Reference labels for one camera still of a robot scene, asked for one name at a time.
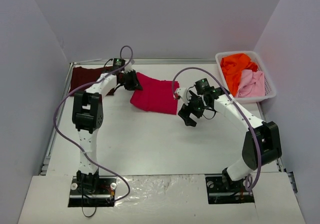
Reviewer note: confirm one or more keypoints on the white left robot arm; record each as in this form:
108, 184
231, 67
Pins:
88, 116

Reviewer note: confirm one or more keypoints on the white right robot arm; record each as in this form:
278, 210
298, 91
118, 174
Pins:
262, 144

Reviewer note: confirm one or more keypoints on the dark maroon folded t-shirt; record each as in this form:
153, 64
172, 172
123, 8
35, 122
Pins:
81, 76

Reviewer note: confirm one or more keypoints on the light pink t-shirt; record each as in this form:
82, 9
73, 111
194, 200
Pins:
252, 84

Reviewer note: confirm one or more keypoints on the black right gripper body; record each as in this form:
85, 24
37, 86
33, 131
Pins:
192, 108

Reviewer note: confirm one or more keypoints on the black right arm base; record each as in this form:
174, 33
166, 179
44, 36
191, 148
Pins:
219, 194

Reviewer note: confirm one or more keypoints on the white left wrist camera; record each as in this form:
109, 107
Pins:
129, 67

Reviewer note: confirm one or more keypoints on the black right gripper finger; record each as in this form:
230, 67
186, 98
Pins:
185, 115
192, 123

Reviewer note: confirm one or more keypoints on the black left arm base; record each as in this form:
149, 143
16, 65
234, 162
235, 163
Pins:
89, 199

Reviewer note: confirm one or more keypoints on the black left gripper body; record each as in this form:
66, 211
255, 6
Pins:
132, 81

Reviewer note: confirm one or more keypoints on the crimson red t-shirt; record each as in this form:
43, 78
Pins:
155, 96

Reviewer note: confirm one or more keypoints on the orange t-shirt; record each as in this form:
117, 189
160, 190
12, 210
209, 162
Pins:
232, 67

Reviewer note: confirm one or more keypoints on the white plastic laundry basket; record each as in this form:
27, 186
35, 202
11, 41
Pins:
270, 89

